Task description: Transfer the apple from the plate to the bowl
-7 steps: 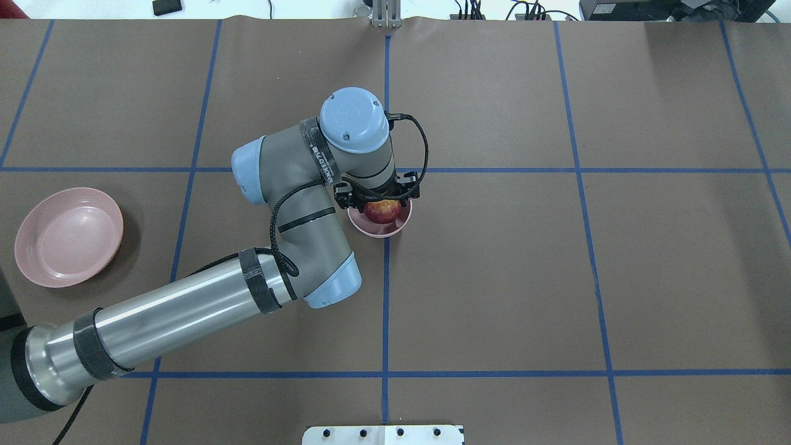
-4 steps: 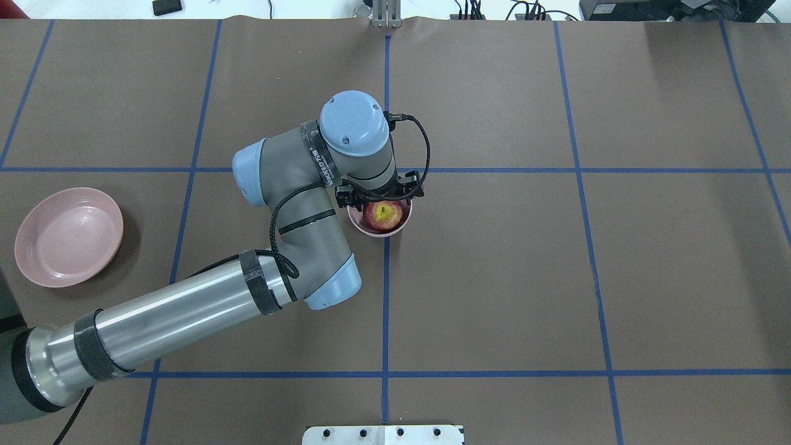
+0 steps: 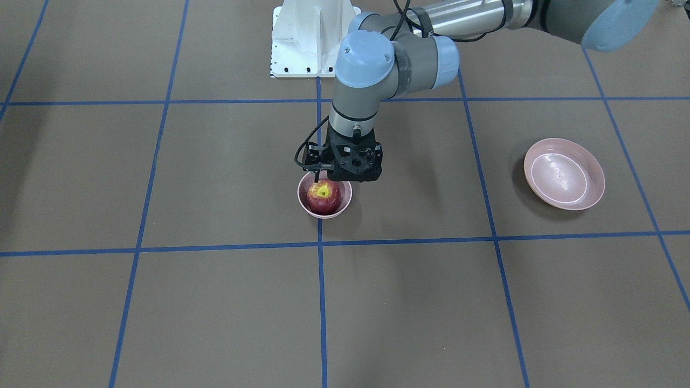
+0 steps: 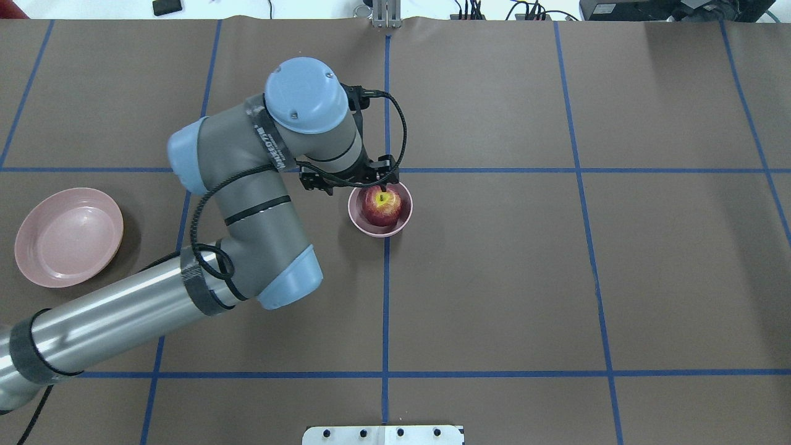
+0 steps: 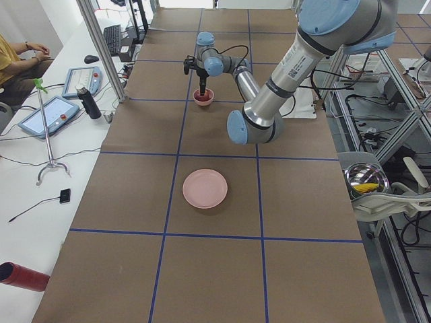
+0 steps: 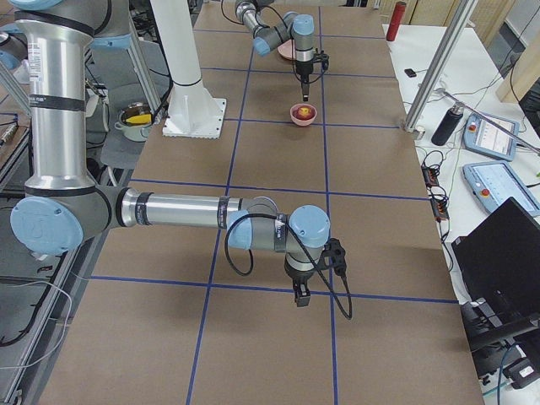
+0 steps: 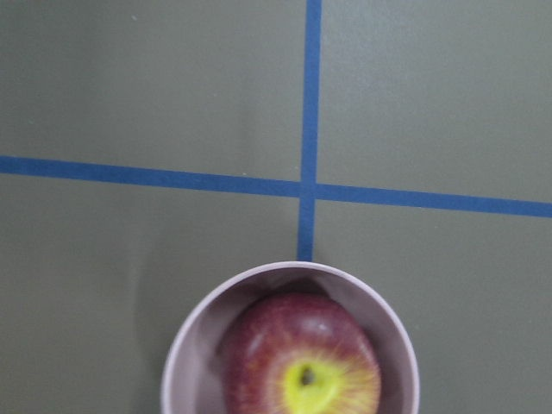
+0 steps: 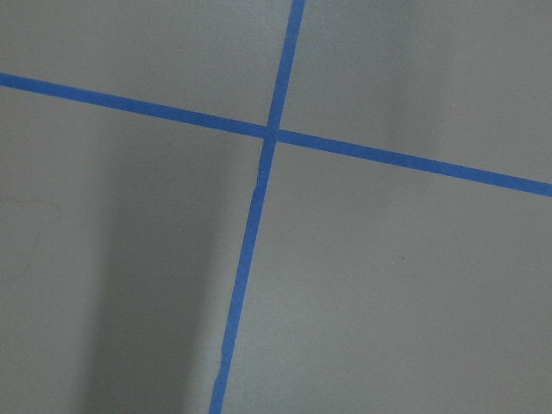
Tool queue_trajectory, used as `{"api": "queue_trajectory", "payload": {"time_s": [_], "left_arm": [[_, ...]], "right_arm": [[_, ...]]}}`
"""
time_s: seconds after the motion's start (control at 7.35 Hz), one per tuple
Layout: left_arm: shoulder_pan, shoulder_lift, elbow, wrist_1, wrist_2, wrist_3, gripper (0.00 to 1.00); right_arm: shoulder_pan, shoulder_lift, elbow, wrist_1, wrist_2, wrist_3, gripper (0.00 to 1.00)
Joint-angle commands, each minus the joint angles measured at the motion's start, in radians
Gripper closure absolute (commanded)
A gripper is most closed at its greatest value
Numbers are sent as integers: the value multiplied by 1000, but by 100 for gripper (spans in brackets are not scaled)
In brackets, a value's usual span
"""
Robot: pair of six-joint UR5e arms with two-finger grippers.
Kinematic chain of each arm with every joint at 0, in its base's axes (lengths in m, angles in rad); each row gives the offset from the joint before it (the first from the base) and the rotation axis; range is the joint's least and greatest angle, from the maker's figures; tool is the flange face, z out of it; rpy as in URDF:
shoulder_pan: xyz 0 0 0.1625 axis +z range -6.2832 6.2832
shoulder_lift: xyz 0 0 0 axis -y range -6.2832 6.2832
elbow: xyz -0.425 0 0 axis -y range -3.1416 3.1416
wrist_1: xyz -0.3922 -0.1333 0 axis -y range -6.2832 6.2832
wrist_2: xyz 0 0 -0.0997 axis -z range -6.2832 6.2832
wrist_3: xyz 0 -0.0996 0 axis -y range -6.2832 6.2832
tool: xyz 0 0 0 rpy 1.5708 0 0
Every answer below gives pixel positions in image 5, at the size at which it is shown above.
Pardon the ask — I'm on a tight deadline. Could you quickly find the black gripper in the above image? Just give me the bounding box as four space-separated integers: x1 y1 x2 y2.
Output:
197 67 208 95

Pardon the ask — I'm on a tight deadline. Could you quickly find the teach pendant tablet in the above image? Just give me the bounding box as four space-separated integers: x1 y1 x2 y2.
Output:
18 96 79 137
61 67 102 100

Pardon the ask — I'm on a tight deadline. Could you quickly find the red apple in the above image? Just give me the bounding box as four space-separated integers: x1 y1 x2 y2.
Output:
194 95 209 102

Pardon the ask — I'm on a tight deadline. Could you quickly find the pink bowl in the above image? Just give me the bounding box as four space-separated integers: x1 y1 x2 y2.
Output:
193 89 215 107

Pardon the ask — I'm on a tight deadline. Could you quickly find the pink plate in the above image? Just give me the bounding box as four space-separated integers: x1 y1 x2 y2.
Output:
182 169 228 209

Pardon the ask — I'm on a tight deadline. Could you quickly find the black keyboard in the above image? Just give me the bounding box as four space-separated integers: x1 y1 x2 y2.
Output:
103 24 122 57

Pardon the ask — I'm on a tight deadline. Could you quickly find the red cylinder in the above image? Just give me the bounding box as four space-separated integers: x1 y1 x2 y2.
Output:
1 262 50 292

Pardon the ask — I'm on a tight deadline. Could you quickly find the black computer mouse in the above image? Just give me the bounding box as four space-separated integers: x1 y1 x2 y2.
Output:
84 55 99 64

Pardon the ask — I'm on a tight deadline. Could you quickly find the white chair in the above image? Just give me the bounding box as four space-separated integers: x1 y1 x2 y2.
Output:
338 151 430 238

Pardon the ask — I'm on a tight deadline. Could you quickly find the black water bottle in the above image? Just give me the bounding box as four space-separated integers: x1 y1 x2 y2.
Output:
76 85 102 120

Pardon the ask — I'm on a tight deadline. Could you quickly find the steel bowl with corn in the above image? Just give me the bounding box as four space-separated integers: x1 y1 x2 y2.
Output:
343 163 390 199

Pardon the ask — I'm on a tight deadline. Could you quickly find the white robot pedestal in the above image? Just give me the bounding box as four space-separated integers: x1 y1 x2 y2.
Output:
279 87 317 119

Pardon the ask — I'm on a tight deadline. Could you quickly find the small black sensor with cable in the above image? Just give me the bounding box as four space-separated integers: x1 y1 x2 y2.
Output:
8 188 71 223

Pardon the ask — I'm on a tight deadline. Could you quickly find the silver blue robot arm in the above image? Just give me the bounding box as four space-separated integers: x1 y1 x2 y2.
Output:
184 0 399 145

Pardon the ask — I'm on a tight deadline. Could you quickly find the near teach pendant tablet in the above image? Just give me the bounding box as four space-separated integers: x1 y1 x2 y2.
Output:
18 96 79 137

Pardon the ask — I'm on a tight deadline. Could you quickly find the aluminium frame post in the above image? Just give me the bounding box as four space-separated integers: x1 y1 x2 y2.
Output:
76 0 126 103

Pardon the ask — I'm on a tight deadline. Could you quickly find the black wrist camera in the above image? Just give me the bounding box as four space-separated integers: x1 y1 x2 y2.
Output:
183 55 196 75

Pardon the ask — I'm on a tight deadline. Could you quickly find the far teach pendant tablet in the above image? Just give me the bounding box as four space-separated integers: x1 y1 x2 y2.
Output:
61 67 102 100

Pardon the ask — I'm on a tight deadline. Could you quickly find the seated person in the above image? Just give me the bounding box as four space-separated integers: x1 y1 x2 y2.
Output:
1 36 53 106

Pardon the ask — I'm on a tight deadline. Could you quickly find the metal stand with green clip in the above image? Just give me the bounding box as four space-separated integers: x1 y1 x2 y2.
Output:
34 78 70 186

